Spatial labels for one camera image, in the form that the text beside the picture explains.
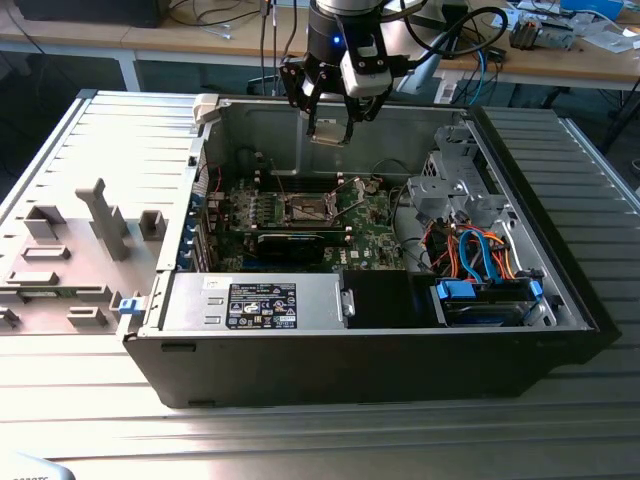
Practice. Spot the white paper sheets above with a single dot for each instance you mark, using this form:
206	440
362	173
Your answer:
605	37

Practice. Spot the grey parts rack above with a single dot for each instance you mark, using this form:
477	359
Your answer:
107	220

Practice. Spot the black power supply label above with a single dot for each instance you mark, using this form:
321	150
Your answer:
262	305

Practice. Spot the black graphics card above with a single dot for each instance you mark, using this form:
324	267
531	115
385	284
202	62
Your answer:
290	247

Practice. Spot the green motherboard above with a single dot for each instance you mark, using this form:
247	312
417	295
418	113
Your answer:
370	240

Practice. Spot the black plastic shroud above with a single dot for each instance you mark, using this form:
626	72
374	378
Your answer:
377	300

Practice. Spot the silver square CPU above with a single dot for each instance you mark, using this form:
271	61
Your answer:
327	134

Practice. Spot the green RAM stick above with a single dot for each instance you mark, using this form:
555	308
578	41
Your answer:
42	294

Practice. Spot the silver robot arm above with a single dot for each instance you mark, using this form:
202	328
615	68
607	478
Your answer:
425	67

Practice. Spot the silver metal drive cage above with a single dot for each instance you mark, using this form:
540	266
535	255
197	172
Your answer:
440	195

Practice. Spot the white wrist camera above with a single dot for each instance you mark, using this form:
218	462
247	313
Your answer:
367	82

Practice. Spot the black computer box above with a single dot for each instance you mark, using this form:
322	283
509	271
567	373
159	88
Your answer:
90	12

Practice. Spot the hard disk in blue carrier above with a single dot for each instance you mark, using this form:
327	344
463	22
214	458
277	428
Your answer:
452	290

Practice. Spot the light wooden desk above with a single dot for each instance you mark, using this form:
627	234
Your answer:
200	40
550	60

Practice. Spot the silver power supply unit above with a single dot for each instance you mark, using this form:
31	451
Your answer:
190	305

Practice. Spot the CPU socket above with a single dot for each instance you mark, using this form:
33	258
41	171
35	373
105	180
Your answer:
305	212

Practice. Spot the blue case latch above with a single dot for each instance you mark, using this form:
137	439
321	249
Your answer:
131	306

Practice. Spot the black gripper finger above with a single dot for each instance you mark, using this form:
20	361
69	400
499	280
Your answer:
300	85
362	110

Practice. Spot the white object with text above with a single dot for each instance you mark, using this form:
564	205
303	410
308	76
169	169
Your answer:
30	465

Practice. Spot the blue cardboard box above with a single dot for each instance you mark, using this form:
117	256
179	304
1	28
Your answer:
595	7

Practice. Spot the grey metal drive part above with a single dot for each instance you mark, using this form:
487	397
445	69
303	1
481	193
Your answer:
555	35

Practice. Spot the round coin battery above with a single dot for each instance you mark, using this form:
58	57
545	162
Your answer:
372	189

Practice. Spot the beige case latch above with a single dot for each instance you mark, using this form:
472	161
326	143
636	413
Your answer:
205	107

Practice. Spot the dark finned CPU cooler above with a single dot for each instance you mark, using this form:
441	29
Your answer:
522	32

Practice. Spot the black open PC case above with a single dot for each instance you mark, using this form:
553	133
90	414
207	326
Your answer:
350	365

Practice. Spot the black upright box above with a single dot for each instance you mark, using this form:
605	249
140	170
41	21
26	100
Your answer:
456	30

